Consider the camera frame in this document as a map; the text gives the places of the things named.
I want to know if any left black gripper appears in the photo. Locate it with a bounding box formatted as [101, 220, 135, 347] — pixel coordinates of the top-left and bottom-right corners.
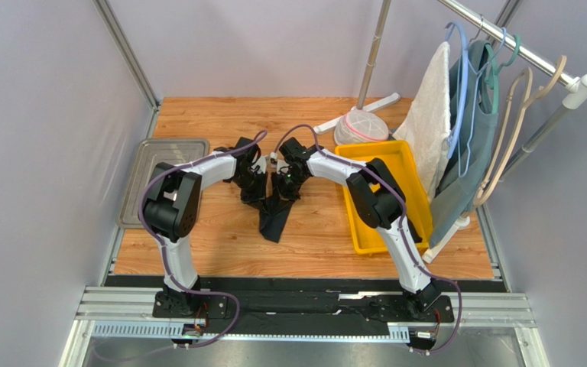
[232, 171, 268, 213]

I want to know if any black paper napkin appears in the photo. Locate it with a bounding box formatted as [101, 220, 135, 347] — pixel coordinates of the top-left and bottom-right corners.
[259, 195, 294, 243]

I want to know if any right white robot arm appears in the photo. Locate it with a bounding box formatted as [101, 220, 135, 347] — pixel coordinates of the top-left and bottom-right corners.
[271, 138, 440, 313]

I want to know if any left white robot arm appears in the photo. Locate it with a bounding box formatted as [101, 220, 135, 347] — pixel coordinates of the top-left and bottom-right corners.
[138, 130, 267, 309]

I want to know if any white mesh bowl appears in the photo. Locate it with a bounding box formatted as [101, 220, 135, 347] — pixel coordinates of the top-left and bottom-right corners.
[333, 109, 390, 145]

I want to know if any silver metal tray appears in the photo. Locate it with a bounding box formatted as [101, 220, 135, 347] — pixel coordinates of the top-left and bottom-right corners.
[117, 138, 209, 229]

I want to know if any yellow plastic bin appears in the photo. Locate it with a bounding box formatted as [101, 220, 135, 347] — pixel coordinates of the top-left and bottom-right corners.
[335, 139, 434, 255]

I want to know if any white towel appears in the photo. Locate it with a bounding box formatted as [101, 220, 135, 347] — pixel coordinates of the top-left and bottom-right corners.
[393, 41, 451, 202]

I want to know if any blue hanger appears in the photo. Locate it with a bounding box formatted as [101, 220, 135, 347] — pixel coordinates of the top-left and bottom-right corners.
[446, 21, 498, 180]

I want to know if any teal garment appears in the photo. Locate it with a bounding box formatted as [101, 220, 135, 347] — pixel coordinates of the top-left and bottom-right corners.
[429, 40, 500, 248]

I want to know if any green hanger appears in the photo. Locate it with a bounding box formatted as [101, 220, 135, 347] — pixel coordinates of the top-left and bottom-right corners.
[485, 34, 521, 114]

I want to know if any beige hanger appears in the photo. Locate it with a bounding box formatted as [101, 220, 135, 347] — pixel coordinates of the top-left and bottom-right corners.
[472, 68, 536, 207]
[476, 56, 568, 207]

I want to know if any metal clothes rack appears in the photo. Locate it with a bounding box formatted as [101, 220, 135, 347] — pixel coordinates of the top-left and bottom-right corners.
[314, 1, 587, 263]

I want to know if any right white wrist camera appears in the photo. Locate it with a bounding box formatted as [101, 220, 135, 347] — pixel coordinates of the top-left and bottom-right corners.
[269, 151, 289, 171]

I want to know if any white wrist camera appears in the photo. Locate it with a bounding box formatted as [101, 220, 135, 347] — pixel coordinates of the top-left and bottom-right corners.
[269, 151, 289, 171]
[252, 156, 269, 174]

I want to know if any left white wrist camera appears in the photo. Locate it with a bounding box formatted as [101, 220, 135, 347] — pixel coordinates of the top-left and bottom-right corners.
[252, 156, 269, 174]

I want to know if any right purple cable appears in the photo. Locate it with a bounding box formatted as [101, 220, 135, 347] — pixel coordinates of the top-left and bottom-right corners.
[271, 124, 465, 356]

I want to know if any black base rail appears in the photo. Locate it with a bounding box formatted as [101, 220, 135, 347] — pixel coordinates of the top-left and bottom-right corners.
[103, 275, 507, 339]

